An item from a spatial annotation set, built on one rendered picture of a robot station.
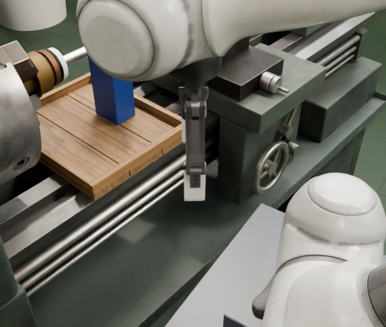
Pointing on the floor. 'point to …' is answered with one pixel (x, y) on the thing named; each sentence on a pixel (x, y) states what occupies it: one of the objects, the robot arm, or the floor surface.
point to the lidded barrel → (30, 13)
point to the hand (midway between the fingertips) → (193, 163)
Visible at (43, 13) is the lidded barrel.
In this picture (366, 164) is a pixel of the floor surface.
